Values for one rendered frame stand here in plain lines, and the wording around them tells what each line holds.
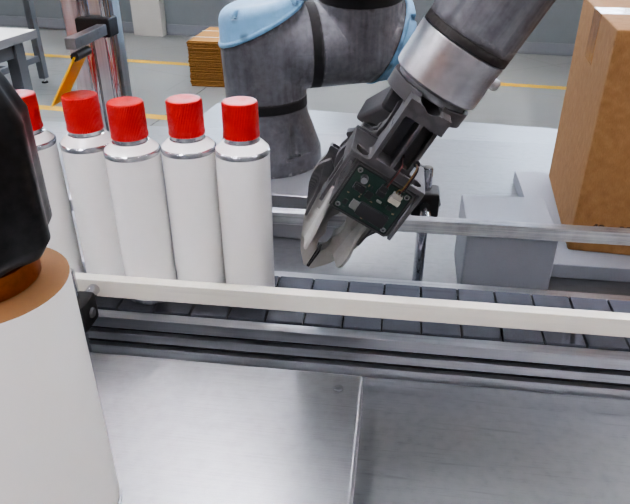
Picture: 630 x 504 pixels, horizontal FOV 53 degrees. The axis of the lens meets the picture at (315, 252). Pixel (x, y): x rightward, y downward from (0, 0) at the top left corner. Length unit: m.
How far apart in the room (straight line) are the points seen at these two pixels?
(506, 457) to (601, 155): 0.39
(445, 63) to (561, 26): 5.49
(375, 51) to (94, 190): 0.44
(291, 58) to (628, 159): 0.43
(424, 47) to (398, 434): 0.33
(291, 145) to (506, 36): 0.47
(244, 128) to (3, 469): 0.33
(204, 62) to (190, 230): 4.15
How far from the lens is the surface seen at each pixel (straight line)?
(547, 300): 0.70
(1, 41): 2.61
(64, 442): 0.41
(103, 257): 0.68
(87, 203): 0.66
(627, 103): 0.81
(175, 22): 6.61
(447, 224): 0.65
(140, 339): 0.67
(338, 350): 0.63
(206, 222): 0.63
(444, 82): 0.51
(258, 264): 0.63
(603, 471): 0.61
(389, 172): 0.51
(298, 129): 0.91
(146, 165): 0.61
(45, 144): 0.66
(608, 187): 0.84
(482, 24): 0.50
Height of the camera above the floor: 1.25
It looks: 30 degrees down
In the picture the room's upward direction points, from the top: straight up
